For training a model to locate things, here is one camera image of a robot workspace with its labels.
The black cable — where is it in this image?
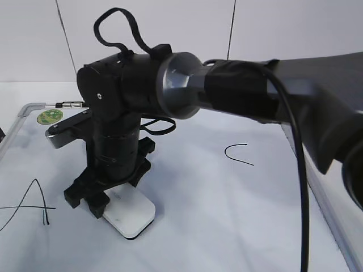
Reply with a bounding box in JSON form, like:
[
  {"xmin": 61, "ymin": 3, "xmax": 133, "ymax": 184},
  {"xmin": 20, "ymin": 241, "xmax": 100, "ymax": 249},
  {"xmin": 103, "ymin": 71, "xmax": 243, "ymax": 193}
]
[{"xmin": 92, "ymin": 7, "xmax": 310, "ymax": 272}]

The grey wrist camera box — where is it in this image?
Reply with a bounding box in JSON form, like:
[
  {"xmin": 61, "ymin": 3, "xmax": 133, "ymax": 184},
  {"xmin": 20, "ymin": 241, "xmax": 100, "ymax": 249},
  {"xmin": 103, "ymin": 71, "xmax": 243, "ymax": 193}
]
[{"xmin": 45, "ymin": 109, "xmax": 93, "ymax": 149}]

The white board eraser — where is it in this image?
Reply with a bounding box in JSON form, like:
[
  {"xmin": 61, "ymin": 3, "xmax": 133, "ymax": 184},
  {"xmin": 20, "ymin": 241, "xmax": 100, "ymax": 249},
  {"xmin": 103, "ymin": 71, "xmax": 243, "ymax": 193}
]
[{"xmin": 103, "ymin": 186, "xmax": 156, "ymax": 240}]

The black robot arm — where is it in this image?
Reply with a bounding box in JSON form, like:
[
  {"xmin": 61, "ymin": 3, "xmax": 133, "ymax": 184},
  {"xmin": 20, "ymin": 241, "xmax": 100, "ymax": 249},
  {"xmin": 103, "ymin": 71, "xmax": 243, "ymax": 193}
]
[{"xmin": 62, "ymin": 44, "xmax": 362, "ymax": 218}]

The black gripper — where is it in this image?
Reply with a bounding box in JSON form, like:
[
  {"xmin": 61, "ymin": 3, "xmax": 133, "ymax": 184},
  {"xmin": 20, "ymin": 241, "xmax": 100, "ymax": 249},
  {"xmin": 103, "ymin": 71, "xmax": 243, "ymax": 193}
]
[{"xmin": 64, "ymin": 137, "xmax": 155, "ymax": 219}]

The white board with grey frame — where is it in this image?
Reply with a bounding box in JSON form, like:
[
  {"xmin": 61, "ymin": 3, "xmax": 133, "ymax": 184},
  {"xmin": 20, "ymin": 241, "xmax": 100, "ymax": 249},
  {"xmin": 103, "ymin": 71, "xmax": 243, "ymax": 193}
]
[{"xmin": 0, "ymin": 102, "xmax": 363, "ymax": 272}]

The round green sticker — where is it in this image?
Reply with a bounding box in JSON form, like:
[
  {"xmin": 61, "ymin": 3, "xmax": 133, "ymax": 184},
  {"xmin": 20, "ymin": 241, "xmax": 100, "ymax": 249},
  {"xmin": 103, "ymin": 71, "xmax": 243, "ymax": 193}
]
[{"xmin": 37, "ymin": 109, "xmax": 64, "ymax": 125}]

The small black object at edge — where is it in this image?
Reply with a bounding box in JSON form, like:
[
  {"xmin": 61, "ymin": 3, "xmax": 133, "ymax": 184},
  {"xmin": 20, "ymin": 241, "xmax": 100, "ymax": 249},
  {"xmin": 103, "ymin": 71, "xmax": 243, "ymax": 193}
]
[{"xmin": 0, "ymin": 129, "xmax": 5, "ymax": 142}]

